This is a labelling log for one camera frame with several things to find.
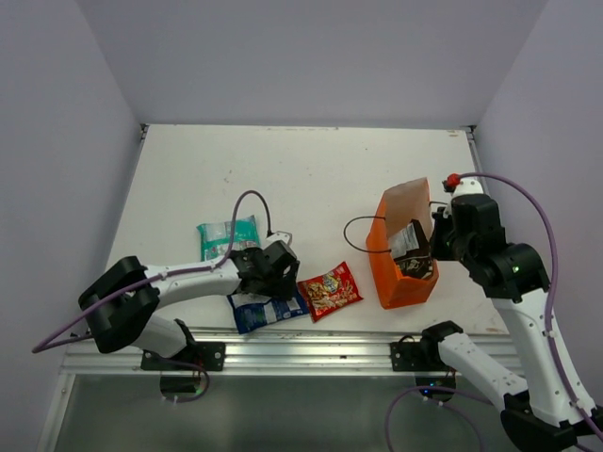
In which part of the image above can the blue snack packet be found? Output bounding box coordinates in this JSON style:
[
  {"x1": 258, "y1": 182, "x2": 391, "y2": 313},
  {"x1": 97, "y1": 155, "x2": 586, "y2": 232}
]
[{"x1": 227, "y1": 292, "x2": 309, "y2": 334}]

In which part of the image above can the brown potato chips bag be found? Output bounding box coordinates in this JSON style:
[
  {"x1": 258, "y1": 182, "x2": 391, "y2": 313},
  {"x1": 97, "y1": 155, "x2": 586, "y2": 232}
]
[{"x1": 388, "y1": 219, "x2": 433, "y2": 280}]

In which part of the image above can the orange paper bag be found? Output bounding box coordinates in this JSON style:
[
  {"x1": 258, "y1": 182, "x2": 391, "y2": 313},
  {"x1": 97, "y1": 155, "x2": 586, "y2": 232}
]
[{"x1": 354, "y1": 177, "x2": 439, "y2": 310}]

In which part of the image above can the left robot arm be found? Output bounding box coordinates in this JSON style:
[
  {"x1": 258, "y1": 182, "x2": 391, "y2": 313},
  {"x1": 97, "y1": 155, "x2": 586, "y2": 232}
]
[{"x1": 78, "y1": 240, "x2": 300, "y2": 370}]

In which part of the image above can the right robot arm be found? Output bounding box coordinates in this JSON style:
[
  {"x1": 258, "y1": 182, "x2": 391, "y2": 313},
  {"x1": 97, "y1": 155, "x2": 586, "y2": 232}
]
[{"x1": 419, "y1": 194, "x2": 602, "y2": 451}]

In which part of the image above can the teal snack packet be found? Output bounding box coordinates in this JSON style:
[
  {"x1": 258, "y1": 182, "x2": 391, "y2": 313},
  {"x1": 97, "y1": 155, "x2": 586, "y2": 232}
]
[{"x1": 197, "y1": 215, "x2": 260, "y2": 262}]

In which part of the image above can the red snack packet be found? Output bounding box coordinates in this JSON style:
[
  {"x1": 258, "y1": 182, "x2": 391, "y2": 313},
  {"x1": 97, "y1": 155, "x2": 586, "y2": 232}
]
[{"x1": 297, "y1": 262, "x2": 364, "y2": 323}]

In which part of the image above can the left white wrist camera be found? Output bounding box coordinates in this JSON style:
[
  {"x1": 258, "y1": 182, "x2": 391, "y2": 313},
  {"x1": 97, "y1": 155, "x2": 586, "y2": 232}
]
[{"x1": 266, "y1": 231, "x2": 293, "y2": 246}]

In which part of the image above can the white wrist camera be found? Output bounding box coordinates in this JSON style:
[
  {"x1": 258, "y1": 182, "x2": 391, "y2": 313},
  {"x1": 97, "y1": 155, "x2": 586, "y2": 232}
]
[
  {"x1": 266, "y1": 231, "x2": 293, "y2": 246},
  {"x1": 442, "y1": 173, "x2": 484, "y2": 198}
]

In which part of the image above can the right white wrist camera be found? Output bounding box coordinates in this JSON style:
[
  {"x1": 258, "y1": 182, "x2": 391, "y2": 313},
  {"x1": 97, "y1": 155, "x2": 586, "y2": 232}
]
[{"x1": 442, "y1": 173, "x2": 484, "y2": 198}]

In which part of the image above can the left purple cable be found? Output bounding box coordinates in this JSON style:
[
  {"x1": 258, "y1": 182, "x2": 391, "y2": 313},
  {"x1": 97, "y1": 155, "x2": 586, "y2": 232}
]
[{"x1": 31, "y1": 189, "x2": 279, "y2": 404}]

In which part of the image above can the purple cable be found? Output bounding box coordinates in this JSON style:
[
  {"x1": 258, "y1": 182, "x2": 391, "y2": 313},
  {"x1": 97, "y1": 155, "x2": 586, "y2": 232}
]
[
  {"x1": 31, "y1": 189, "x2": 279, "y2": 404},
  {"x1": 384, "y1": 171, "x2": 603, "y2": 452}
]

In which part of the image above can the aluminium mounting rail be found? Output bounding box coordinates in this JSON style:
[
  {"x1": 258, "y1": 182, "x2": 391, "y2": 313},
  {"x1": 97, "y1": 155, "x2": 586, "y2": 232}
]
[{"x1": 60, "y1": 327, "x2": 533, "y2": 378}]

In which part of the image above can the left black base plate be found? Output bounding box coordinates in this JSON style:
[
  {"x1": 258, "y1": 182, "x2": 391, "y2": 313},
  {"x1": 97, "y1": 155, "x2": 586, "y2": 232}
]
[{"x1": 140, "y1": 342, "x2": 226, "y2": 372}]

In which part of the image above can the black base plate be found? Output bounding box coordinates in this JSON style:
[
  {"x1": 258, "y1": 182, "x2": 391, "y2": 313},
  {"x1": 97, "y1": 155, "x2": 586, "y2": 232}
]
[
  {"x1": 389, "y1": 335, "x2": 445, "y2": 372},
  {"x1": 140, "y1": 342, "x2": 226, "y2": 372}
]

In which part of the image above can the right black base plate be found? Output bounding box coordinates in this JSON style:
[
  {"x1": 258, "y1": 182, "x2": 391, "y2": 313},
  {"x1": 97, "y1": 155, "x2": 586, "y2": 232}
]
[{"x1": 389, "y1": 335, "x2": 445, "y2": 372}]

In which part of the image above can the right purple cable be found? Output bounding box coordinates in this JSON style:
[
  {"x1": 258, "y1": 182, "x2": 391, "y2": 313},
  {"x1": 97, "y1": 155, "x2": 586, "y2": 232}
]
[{"x1": 384, "y1": 171, "x2": 603, "y2": 452}]

